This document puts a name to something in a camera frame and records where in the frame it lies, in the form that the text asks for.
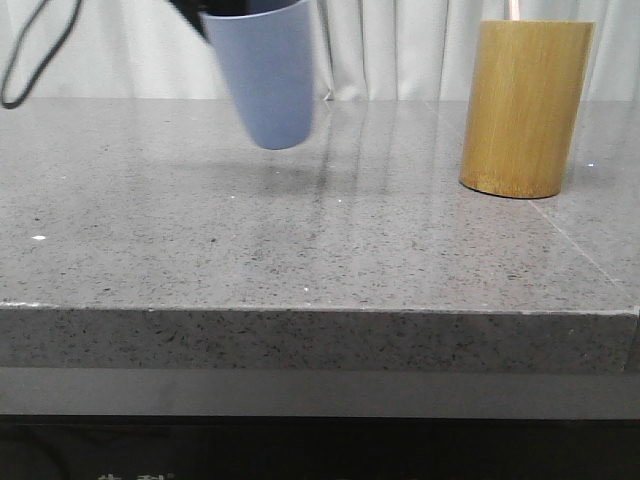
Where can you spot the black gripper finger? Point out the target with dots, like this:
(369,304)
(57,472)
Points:
(191,10)

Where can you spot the bamboo cylinder holder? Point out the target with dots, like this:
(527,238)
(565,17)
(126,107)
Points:
(526,91)

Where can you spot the white curtain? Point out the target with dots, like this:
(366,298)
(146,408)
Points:
(363,50)

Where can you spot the blue plastic cup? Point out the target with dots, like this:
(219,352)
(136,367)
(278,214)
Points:
(266,61)

